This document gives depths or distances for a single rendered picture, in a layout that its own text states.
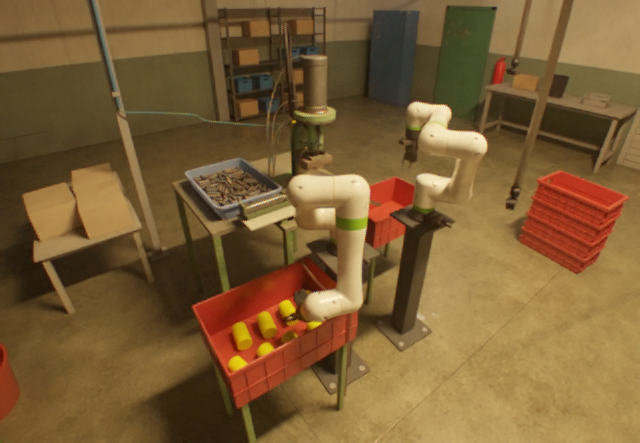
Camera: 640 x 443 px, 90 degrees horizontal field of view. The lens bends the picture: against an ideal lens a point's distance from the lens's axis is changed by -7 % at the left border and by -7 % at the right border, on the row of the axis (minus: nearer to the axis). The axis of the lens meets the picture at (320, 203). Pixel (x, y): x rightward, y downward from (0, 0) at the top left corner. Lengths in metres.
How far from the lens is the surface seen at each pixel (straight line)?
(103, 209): 2.76
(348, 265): 1.26
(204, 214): 2.00
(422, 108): 1.96
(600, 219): 3.39
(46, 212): 2.96
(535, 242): 3.72
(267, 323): 1.68
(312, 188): 1.14
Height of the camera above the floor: 1.95
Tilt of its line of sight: 30 degrees down
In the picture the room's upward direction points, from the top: straight up
